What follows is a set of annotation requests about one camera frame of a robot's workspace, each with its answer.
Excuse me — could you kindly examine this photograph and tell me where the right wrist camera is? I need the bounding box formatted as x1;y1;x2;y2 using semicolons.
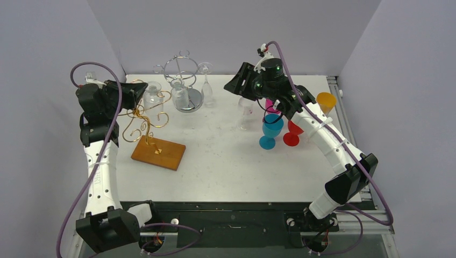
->
253;44;274;73

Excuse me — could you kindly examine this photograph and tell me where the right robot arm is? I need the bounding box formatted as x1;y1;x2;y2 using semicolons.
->
224;58;378;230

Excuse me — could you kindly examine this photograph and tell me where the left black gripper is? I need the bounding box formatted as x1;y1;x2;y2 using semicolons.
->
102;80;147;118

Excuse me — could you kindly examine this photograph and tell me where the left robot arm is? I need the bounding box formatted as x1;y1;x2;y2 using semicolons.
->
75;81;160;254

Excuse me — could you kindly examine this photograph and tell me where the blue wine glass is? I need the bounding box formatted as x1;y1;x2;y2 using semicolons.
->
259;113;284;150

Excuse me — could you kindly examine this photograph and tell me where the clear patterned glass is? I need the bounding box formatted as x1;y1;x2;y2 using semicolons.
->
170;79;189;110
143;81;164;116

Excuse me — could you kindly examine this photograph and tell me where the wooden rack base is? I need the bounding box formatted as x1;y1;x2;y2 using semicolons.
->
131;136;186;171

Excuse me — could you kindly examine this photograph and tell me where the orange cup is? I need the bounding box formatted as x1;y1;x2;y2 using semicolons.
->
316;92;337;116

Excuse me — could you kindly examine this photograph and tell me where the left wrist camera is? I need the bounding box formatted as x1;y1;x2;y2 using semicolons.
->
77;71;106;88

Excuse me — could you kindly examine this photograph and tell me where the aluminium table rail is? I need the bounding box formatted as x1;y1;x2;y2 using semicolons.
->
326;76;395;235

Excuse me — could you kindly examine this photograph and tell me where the pink wine glass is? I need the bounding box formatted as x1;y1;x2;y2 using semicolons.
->
265;99;281;115

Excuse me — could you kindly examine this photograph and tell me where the silver wire glass rack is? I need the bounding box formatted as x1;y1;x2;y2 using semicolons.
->
153;51;207;113

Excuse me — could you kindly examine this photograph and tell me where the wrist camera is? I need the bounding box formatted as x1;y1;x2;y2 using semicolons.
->
77;71;106;88
253;44;274;73

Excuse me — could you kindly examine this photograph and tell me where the red wine glass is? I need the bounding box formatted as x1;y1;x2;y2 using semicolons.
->
283;120;304;147

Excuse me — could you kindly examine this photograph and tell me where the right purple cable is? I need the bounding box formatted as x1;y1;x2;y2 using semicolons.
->
267;40;394;227

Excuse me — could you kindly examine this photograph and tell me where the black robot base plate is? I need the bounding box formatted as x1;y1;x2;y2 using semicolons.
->
140;202;341;249

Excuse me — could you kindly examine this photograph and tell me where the clear champagne flute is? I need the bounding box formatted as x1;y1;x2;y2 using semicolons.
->
197;62;215;108

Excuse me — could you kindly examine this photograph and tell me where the gold wire glass rack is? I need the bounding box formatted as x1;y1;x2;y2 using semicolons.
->
122;89;172;143

